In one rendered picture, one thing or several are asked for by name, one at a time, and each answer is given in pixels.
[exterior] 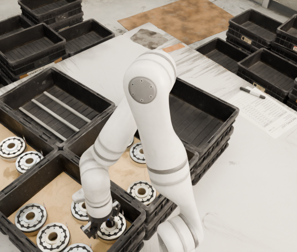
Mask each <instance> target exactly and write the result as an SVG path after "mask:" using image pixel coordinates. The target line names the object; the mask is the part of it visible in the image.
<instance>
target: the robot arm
mask: <svg viewBox="0 0 297 252"><path fill-rule="evenodd" d="M176 76H177V68H176V64H175V61H174V60H173V58H172V57H171V56H170V55H169V54H168V53H166V52H164V51H162V50H157V49H153V50H149V51H146V52H144V53H143V54H141V55H139V56H138V57H137V58H136V59H135V60H134V62H133V63H132V64H131V65H130V66H129V67H128V69H127V70H126V72H125V74H124V78H123V89H124V93H125V95H124V97H123V98H122V100H121V102H120V103H119V105H118V106H117V108H116V109H115V111H114V112H113V114H112V115H111V116H110V118H109V119H108V121H107V122H106V124H105V125H104V127H103V128H102V130H101V132H100V133H99V135H98V137H97V139H96V141H95V143H94V144H93V145H92V146H91V147H89V148H88V149H87V150H86V151H85V152H84V153H83V154H82V156H81V158H80V162H79V167H80V176H81V184H82V188H81V189H80V190H78V191H77V192H76V193H74V194H73V195H72V199H73V202H74V203H82V202H85V205H86V210H87V215H88V218H89V219H88V223H87V224H86V225H82V226H81V227H80V229H81V230H82V231H83V232H84V234H85V235H86V236H87V237H88V238H89V239H90V238H91V237H92V238H93V239H98V233H97V232H98V231H99V230H100V228H101V225H102V224H103V223H104V222H106V221H107V223H108V224H109V226H110V227H113V224H114V219H115V218H114V217H117V216H118V215H119V211H120V206H121V205H120V204H119V203H118V202H117V201H116V200H113V203H112V197H111V192H110V176H109V171H108V166H112V165H114V164H115V163H116V162H117V161H118V160H119V158H120V157H121V155H122V154H123V152H124V151H125V149H126V148H127V146H128V145H129V143H130V141H131V139H132V138H133V136H134V134H135V132H136V130H137V129H138V132H139V136H140V140H141V145H142V148H143V152H144V156H145V161H146V166H147V170H148V174H149V178H150V181H151V184H152V185H153V187H154V188H155V189H156V190H157V191H158V192H159V193H160V194H162V195H163V196H165V197H166V198H168V199H169V200H171V201H173V202H174V203H175V204H177V205H178V206H179V207H180V214H178V215H176V216H174V217H172V218H170V219H169V220H167V221H165V222H163V223H161V224H160V225H159V226H158V227H157V237H158V242H159V248H160V252H195V249H196V248H197V247H199V246H200V245H201V244H202V243H203V241H204V234H203V229H202V225H201V221H200V218H199V214H198V211H197V207H196V203H195V199H194V195H193V189H192V183H191V177H190V169H189V164H188V158H187V153H186V150H185V147H184V145H183V143H182V142H181V140H180V139H179V137H178V136H177V135H176V133H175V132H174V129H173V127H172V123H171V118H170V111H169V93H170V91H171V89H172V87H173V85H174V83H175V80H176Z"/></svg>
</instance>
